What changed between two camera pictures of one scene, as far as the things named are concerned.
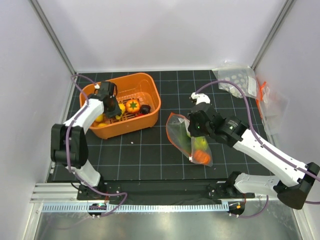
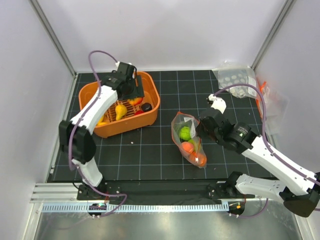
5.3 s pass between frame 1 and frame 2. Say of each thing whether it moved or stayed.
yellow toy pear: stayed
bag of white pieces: stayed
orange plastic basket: stayed
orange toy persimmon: moved
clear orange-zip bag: moved
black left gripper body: moved
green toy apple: moved
